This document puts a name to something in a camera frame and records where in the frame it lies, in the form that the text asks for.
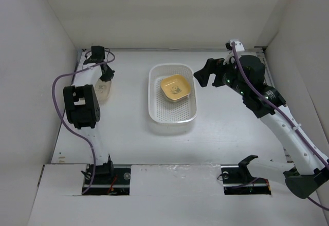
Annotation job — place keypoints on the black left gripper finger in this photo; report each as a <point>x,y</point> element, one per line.
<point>107,71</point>
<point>106,77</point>

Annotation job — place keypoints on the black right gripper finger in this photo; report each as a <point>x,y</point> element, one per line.
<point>202,75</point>
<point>212,63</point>

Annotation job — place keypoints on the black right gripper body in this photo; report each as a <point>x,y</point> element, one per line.
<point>231,80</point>

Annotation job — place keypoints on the cream panda plate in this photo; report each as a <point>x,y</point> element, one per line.
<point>102,90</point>

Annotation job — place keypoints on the yellow panda plate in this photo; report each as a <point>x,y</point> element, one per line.
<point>175,88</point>

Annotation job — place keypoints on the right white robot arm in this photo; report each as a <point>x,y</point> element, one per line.
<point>309,168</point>

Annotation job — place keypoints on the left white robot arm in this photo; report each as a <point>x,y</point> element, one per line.
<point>82,103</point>

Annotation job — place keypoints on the white perforated plastic bin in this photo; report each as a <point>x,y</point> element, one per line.
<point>163,111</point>

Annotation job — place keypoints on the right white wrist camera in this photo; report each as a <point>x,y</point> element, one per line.
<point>234,46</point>

